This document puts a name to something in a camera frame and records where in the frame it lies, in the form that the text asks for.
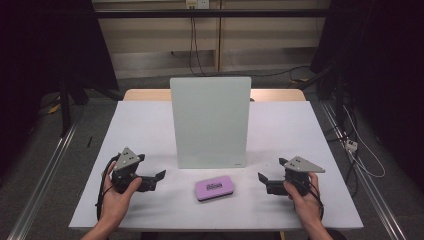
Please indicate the black metal stand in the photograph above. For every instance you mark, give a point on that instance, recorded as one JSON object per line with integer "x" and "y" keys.
{"x": 65, "y": 110}

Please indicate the white power strip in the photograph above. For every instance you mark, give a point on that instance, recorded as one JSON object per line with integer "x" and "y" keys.
{"x": 351, "y": 145}

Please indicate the small frameless whiteboard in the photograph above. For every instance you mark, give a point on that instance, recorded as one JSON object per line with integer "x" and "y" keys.
{"x": 213, "y": 116}

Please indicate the person's right hand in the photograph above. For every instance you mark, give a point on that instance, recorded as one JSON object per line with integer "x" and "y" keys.
{"x": 305, "y": 205}

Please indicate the black horizontal metal bar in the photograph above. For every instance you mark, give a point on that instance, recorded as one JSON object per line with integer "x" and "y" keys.
{"x": 150, "y": 13}

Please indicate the purple whiteboard eraser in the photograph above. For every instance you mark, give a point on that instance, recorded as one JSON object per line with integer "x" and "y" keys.
{"x": 214, "y": 188}

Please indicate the small black floor item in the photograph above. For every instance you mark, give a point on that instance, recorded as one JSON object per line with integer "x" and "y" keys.
{"x": 89, "y": 142}

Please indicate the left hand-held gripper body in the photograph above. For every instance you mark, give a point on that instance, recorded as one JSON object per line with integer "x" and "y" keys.
{"x": 126, "y": 166}

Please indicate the white table cover sheet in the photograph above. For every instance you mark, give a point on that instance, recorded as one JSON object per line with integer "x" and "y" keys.
{"x": 233, "y": 213}

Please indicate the white wall socket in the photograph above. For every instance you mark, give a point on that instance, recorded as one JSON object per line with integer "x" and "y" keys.
{"x": 198, "y": 3}

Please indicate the metal floor rail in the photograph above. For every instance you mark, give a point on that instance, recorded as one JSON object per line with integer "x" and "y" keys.
{"x": 366, "y": 186}
{"x": 43, "y": 183}

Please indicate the wooden table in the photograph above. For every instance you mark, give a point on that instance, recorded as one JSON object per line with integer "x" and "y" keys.
{"x": 146, "y": 95}

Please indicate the person's left hand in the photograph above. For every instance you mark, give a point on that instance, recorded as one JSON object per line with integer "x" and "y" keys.
{"x": 115, "y": 205}

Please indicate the dark curtain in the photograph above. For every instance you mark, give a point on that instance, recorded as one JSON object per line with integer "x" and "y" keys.
{"x": 40, "y": 60}
{"x": 383, "y": 66}

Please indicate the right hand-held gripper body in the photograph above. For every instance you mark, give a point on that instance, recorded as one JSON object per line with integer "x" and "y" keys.
{"x": 296, "y": 171}

